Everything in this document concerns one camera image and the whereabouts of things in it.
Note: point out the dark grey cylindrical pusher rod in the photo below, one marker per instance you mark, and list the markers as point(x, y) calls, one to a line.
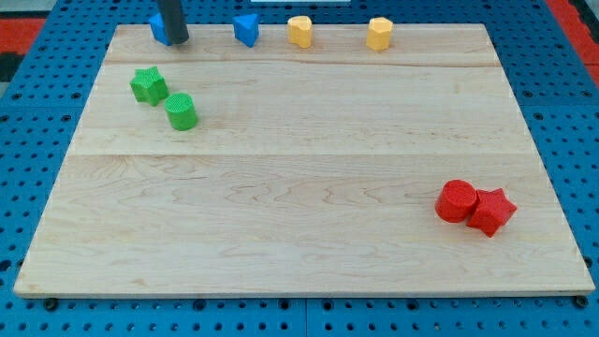
point(173, 19)

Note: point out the green star block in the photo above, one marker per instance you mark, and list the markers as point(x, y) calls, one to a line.
point(149, 86)

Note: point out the red star block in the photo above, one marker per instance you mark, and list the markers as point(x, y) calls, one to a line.
point(492, 211)

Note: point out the blue cube block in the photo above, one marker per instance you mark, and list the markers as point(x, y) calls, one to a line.
point(158, 29)

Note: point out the blue triangle block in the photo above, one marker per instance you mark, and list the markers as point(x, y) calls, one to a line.
point(246, 29)

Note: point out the green cylinder block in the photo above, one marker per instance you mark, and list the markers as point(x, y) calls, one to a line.
point(181, 111)

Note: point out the yellow heart block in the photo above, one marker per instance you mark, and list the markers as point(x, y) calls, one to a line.
point(300, 31)

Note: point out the light wooden board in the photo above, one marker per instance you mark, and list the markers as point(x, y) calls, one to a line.
point(310, 173)

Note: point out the yellow hexagon block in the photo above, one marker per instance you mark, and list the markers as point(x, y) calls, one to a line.
point(379, 33)

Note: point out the red cylinder block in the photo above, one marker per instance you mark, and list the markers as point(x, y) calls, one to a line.
point(456, 201)

